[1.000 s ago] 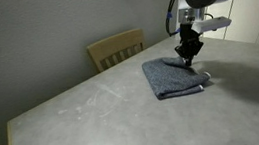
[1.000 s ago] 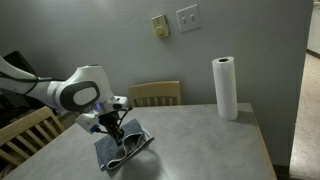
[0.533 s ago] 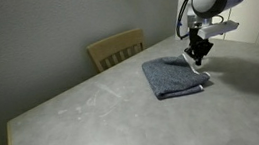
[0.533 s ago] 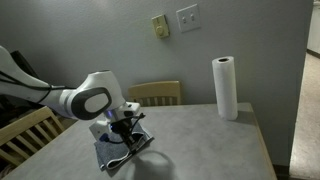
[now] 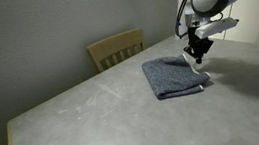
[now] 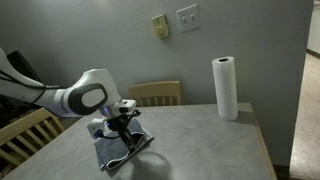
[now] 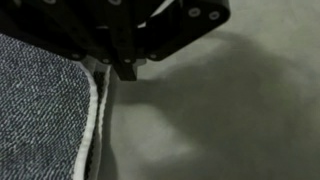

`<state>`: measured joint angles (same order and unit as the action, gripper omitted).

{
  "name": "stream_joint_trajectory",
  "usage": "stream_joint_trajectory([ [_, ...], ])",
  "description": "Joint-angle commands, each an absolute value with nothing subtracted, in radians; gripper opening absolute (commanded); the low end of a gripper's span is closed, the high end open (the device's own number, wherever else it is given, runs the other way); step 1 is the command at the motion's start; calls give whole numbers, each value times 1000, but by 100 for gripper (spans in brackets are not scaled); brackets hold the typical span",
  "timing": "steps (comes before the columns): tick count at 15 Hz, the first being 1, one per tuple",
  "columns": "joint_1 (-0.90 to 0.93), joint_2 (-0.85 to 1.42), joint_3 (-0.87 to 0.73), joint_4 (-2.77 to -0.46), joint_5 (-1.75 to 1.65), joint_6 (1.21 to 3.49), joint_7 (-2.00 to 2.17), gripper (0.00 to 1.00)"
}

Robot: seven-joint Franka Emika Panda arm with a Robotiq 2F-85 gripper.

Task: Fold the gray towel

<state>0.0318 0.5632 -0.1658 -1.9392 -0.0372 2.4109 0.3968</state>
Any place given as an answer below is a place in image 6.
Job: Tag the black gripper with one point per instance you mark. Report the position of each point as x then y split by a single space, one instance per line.
120 124

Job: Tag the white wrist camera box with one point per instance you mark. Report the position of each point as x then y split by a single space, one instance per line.
108 118

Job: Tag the gray striped towel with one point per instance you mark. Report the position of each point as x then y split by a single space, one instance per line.
115 151

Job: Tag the white double light switch plate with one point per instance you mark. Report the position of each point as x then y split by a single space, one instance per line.
189 17

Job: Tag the wooden chair with curved backrest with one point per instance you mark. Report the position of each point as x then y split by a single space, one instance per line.
155 90

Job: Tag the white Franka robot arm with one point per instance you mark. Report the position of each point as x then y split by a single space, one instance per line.
66 96

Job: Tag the wooden chair with long slats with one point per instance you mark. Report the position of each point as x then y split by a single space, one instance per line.
23 130

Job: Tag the white paper towel roll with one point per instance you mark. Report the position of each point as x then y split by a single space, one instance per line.
225 90

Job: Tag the black monitor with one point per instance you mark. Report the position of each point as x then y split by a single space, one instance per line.
23 66

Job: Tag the beige round dial thermostat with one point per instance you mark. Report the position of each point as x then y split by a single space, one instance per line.
160 26

